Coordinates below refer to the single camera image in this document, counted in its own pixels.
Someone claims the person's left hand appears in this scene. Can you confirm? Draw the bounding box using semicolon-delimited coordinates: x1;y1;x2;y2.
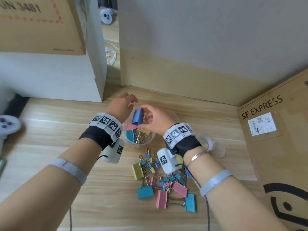
105;92;139;124

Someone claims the marker tag wristband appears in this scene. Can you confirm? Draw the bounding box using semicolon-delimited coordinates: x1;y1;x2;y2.
163;122;196;152
87;112;123;143

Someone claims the brown box red dashed print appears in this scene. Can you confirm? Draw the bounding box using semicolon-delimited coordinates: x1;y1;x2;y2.
0;0;87;56

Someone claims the white storage box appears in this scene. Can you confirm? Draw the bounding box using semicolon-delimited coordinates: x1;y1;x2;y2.
0;80;16;113

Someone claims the large clear round lid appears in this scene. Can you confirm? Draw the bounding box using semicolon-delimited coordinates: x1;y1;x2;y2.
166;110;180;125

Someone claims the small clear round lid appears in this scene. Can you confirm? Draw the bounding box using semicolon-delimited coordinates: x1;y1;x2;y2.
211;141;226;158

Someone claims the large clear plastic jar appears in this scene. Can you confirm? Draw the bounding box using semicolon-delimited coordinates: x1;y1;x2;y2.
122;110;156;149

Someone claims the person's right hand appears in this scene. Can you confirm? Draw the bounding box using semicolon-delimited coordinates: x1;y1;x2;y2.
139;104;176;136

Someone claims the white cardboard box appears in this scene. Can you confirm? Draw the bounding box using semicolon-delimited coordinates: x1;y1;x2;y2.
0;0;108;103

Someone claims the person's right forearm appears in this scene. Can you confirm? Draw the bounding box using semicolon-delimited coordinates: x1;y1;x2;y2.
184;151;289;231

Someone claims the brown shipping box black logo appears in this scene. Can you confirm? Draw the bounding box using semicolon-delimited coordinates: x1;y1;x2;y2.
237;68;308;231

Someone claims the grey and tan partition board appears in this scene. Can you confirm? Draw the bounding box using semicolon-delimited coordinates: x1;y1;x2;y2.
117;0;308;107

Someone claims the green smartphone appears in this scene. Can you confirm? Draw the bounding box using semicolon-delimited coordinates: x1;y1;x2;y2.
0;158;7;179

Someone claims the silver bracelet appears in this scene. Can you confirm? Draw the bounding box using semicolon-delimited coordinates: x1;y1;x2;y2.
186;150;209;167

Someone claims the black wrist strap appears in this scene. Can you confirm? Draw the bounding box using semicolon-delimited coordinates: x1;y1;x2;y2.
172;136;202;158
79;126;114;151

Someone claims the person's left forearm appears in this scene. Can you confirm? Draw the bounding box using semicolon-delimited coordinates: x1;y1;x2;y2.
0;138;104;231

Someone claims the large teal binder clip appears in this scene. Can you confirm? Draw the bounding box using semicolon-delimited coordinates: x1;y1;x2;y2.
125;130;136;143

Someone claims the grey forearm band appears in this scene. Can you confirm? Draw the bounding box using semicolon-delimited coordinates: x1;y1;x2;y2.
49;158;88;185
199;169;233;198

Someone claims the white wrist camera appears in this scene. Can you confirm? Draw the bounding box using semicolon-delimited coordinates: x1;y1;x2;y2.
157;148;184;175
100;138;125;164

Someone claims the small clear plastic jar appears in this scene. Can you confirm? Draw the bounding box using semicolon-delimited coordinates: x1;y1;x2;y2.
196;135;216;152

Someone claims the white game controller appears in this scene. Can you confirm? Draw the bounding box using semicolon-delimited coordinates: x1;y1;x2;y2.
100;8;116;25
0;115;22;154

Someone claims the pile of colourful binder clips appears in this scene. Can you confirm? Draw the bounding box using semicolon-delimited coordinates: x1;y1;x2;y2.
131;148;197;213

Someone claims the white cable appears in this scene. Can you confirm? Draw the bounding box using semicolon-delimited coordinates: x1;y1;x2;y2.
105;40;118;66

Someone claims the large blue binder clip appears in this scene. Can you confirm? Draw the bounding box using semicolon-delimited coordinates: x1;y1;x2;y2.
132;107;150;127

